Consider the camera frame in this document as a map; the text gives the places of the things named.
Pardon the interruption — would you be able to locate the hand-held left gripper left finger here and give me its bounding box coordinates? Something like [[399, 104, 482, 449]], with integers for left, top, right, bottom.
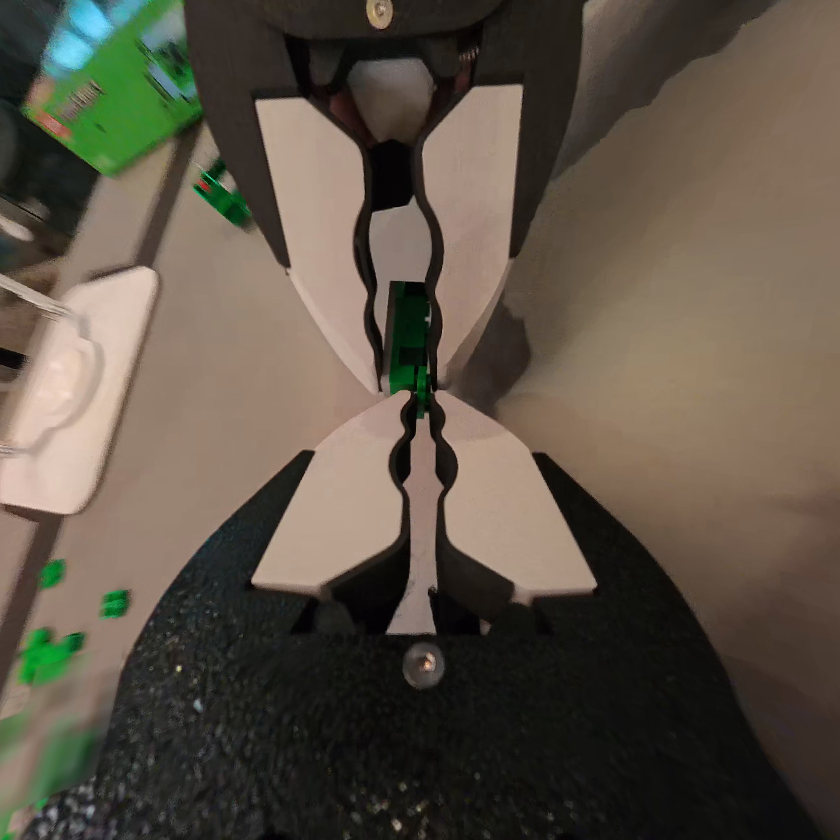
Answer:
[[251, 394, 413, 598]]

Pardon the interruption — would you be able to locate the clear plastic packaging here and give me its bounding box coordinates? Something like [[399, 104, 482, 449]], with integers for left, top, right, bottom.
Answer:
[[0, 274, 105, 455]]

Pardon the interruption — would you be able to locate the green flat toy piece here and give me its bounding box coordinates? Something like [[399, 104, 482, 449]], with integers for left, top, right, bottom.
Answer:
[[192, 159, 255, 229]]

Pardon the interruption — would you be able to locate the pile of loose toy bricks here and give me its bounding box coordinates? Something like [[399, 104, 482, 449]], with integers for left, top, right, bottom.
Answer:
[[0, 558, 132, 811]]

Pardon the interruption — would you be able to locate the green toy brick assembly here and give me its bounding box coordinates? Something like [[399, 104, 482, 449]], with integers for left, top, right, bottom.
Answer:
[[386, 281, 435, 396]]

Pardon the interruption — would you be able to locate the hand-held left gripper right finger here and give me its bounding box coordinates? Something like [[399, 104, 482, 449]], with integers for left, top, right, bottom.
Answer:
[[430, 390, 599, 603]]

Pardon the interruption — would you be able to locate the white plastic tray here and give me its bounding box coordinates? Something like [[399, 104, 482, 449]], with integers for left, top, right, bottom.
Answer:
[[0, 265, 160, 517]]

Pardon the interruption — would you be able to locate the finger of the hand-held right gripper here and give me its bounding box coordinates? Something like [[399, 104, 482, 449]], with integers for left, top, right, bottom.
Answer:
[[415, 83, 526, 389], [253, 94, 385, 395]]

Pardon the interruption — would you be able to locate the green cardboard box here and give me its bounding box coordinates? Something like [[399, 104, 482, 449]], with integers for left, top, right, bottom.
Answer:
[[21, 0, 206, 177]]

